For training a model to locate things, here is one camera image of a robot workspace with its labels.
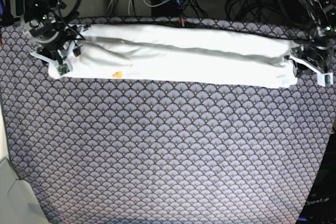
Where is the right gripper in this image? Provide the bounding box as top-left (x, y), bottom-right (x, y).
top-left (23, 11), bottom-right (84, 59)

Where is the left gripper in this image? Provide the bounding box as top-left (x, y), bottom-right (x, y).
top-left (291, 38), bottom-right (334, 72)

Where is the white printed T-shirt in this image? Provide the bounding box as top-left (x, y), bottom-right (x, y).
top-left (48, 23), bottom-right (299, 89)

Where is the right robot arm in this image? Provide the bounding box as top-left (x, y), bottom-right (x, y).
top-left (20, 0), bottom-right (84, 63)

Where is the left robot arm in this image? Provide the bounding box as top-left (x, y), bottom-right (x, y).
top-left (277, 0), bottom-right (335, 74)

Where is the fan-patterned grey tablecloth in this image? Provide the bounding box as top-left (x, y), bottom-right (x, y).
top-left (1, 26), bottom-right (335, 223)

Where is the red table clamp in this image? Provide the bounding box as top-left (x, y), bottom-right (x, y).
top-left (177, 18), bottom-right (186, 28)

